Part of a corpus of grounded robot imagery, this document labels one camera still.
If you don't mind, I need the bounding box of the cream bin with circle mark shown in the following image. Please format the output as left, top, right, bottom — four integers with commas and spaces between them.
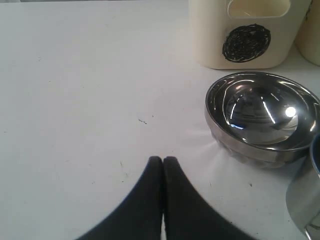
188, 0, 312, 70

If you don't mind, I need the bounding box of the large stainless steel bowl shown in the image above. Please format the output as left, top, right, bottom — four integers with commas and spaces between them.
205, 71, 320, 168

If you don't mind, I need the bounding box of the front stainless steel mug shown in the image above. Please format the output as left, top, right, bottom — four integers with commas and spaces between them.
285, 134, 320, 240

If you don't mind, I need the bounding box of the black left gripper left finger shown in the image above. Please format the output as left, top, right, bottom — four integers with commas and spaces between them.
79, 156, 163, 240

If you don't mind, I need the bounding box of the cream bin with triangle mark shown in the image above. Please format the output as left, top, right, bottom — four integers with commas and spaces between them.
295, 0, 320, 66

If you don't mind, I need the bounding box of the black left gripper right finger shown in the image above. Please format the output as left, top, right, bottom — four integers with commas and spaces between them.
163, 156, 253, 240

